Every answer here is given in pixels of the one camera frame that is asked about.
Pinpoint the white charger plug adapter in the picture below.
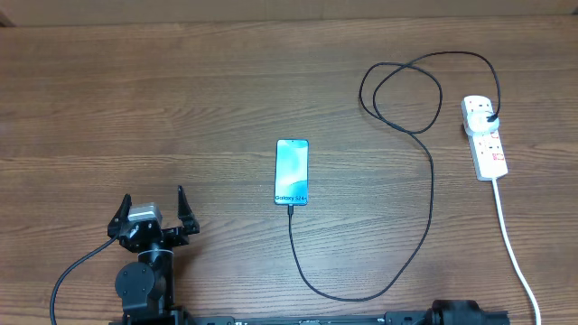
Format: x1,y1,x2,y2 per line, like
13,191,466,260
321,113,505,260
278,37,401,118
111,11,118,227
463,111,499,136

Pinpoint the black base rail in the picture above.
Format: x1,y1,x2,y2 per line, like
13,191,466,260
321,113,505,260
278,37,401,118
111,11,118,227
182,311,510,325

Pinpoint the white power strip cord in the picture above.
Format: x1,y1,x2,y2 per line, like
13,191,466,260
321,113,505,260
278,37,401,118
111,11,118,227
490,178,543,325

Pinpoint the black USB charging cable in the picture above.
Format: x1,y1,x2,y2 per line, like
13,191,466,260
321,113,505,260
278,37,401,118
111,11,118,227
286,50,502,302

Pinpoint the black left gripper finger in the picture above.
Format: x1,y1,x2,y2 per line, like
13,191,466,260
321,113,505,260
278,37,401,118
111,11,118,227
107,194,132,238
177,185,200,235

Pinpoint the white power strip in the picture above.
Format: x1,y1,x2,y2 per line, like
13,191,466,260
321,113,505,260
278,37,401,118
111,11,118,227
461,96,508,181

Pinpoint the blue Galaxy smartphone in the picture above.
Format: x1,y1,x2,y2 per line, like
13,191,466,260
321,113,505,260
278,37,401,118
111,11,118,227
274,139,309,206

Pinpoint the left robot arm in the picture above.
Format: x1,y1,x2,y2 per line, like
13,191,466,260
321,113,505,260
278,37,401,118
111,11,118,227
107,187,200,324

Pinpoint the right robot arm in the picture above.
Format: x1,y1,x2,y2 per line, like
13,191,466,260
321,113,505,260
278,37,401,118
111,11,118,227
425,300,485,325

